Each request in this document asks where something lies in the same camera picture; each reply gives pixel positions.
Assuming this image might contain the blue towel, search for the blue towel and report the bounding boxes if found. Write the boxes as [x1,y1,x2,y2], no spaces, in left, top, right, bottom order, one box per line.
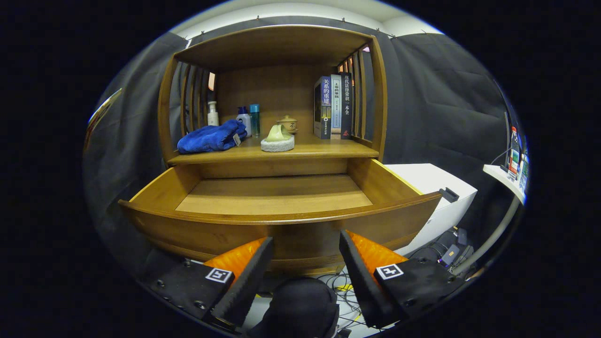
[177,119,247,154]

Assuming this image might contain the black backdrop cloth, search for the black backdrop cloth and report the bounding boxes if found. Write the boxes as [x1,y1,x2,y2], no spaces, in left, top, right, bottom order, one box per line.
[85,16,517,282]

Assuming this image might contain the teal bottle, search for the teal bottle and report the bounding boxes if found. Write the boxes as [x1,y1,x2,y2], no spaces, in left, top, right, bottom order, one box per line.
[249,104,261,138]

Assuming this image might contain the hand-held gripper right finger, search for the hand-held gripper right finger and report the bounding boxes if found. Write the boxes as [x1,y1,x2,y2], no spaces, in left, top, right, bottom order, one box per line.
[339,230,465,329]

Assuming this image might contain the wooden drawer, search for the wooden drawer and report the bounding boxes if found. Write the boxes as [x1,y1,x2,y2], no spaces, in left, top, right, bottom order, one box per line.
[118,158,442,275]

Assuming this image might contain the floor cables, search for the floor cables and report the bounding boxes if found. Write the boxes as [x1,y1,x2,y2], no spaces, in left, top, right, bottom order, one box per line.
[319,270,376,329]

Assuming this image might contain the black spine book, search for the black spine book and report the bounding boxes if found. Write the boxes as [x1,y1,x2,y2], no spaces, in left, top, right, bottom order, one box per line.
[340,72,354,140]

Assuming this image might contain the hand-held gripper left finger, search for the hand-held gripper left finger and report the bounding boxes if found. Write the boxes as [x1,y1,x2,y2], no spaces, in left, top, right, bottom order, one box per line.
[155,237,274,328]

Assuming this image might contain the white side table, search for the white side table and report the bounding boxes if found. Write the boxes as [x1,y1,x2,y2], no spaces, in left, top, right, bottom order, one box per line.
[453,163,526,275]

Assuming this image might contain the blue spine book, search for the blue spine book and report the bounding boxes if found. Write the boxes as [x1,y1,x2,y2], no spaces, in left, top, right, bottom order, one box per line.
[314,76,332,139]

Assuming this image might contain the green label water bottle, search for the green label water bottle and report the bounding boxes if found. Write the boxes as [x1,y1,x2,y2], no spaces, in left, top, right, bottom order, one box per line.
[519,141,530,191]

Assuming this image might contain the black computer case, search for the black computer case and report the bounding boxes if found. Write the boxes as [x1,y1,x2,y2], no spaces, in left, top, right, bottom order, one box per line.
[408,228,475,270]

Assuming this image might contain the wooden countertop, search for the wooden countertop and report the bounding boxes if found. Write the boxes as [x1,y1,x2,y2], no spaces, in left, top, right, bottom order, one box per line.
[168,134,380,165]

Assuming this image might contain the pale spine book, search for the pale spine book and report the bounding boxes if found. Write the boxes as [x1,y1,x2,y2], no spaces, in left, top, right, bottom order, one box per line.
[330,74,342,140]

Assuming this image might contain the white bottle with blue cap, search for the white bottle with blue cap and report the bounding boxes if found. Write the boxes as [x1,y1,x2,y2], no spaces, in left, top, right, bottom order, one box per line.
[236,106,252,138]

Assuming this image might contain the red label water bottle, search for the red label water bottle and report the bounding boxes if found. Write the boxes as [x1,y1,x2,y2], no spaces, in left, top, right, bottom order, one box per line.
[508,126,521,181]

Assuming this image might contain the wooden cabinet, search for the wooden cabinet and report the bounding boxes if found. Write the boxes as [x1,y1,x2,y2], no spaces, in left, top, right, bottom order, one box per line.
[157,24,388,179]

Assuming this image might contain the beige lidded teacup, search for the beige lidded teacup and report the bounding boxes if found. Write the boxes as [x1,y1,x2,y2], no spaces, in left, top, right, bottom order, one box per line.
[276,115,298,135]

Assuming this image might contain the person's dark clothed leg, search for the person's dark clothed leg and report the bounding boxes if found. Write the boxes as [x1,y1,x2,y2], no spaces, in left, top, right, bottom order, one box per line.
[249,277,339,338]

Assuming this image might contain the green grey sponge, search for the green grey sponge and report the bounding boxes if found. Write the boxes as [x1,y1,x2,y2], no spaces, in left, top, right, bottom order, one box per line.
[261,124,295,153]

